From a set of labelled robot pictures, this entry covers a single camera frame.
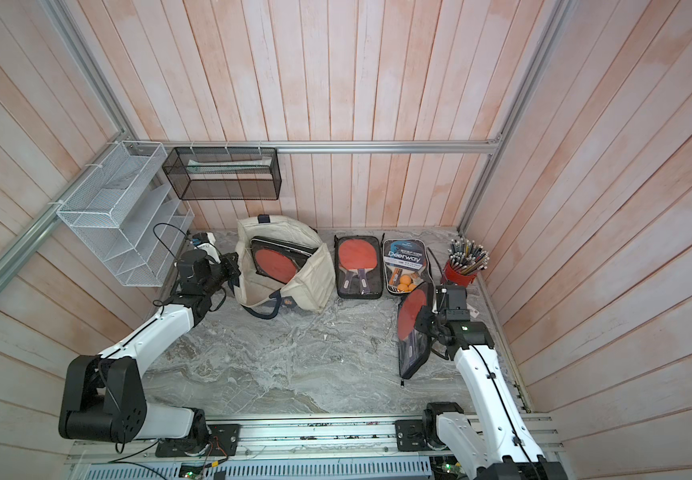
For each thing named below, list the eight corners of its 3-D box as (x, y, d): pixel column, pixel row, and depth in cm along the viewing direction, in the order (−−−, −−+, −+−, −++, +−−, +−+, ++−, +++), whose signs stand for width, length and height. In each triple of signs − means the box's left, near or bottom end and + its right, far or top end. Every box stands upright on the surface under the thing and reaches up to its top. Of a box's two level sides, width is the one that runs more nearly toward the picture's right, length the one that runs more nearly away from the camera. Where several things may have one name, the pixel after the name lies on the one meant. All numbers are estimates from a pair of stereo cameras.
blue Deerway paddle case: (387, 294, 102) (388, 290, 100) (381, 243, 117) (382, 239, 116) (436, 294, 102) (437, 290, 100) (423, 243, 117) (425, 239, 116)
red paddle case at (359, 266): (333, 299, 102) (333, 295, 100) (334, 239, 119) (334, 235, 117) (387, 299, 102) (388, 295, 100) (380, 239, 119) (380, 235, 117)
